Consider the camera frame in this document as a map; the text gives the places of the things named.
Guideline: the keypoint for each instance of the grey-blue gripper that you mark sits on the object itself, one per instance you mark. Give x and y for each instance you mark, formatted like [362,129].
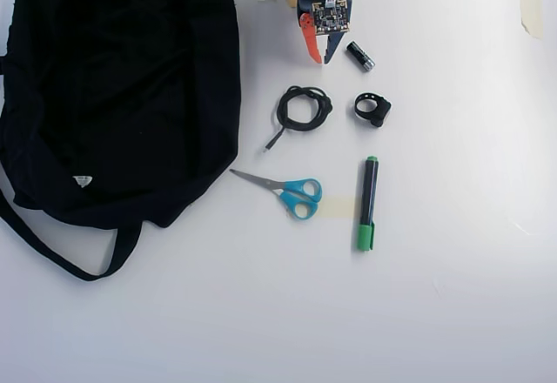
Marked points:
[312,44]

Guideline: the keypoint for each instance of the black fabric bag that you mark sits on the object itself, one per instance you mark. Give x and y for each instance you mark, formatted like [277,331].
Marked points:
[109,96]

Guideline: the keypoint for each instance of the black silver flash drive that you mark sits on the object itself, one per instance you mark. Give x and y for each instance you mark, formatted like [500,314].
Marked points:
[360,56]

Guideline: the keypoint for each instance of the green black marker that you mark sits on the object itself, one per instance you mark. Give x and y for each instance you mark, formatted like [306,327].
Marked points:
[367,191]

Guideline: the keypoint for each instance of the camera circuit board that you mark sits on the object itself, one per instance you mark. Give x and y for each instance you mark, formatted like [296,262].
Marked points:
[331,16]

